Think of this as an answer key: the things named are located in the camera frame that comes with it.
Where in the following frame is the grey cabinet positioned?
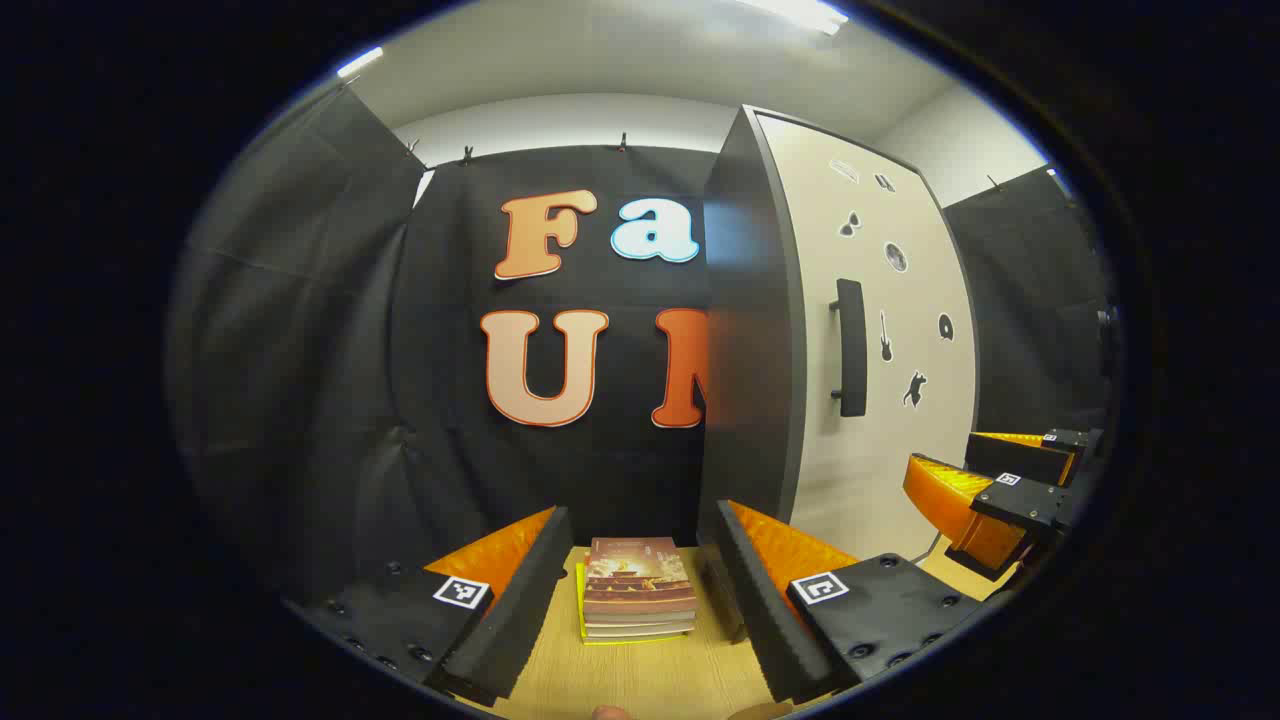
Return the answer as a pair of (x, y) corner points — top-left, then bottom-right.
(697, 103), (809, 549)

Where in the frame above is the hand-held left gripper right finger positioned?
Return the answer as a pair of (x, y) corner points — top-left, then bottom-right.
(712, 498), (986, 706)

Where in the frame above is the white cabinet door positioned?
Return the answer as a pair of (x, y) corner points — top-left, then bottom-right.
(752, 108), (982, 563)

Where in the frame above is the wide ceiling light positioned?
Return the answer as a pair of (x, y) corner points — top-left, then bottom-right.
(735, 0), (851, 37)

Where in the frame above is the black backdrop cloth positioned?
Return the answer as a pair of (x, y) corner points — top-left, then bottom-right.
(942, 165), (1117, 443)
(165, 85), (427, 603)
(390, 145), (723, 579)

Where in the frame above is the black door handle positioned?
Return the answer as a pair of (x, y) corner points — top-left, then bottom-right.
(829, 278), (869, 418)

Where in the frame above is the thin white-edged book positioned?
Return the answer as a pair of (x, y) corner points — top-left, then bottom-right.
(584, 610), (698, 630)

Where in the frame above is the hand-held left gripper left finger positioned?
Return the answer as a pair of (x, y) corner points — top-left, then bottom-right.
(285, 505), (576, 709)

